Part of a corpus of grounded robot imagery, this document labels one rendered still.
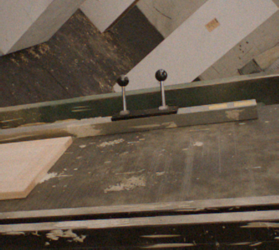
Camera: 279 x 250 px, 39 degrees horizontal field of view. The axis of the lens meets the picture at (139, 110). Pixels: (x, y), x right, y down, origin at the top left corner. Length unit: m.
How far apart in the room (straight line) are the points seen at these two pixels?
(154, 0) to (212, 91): 7.82
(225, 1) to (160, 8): 4.65
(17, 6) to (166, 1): 5.89
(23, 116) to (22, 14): 2.04
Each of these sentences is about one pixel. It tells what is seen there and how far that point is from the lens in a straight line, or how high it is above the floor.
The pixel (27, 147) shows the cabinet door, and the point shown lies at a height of 1.13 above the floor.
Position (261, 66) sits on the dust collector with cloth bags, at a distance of 6.66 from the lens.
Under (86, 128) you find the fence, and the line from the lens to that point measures 1.20.
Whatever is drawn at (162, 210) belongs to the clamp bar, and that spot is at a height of 1.56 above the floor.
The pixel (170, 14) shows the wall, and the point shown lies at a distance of 9.07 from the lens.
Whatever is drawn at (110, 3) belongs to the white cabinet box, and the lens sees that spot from 5.99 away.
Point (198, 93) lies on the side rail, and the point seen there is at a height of 1.55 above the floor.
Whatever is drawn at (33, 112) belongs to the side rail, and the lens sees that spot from 1.54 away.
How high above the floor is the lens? 1.85
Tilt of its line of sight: 21 degrees down
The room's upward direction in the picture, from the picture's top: 50 degrees clockwise
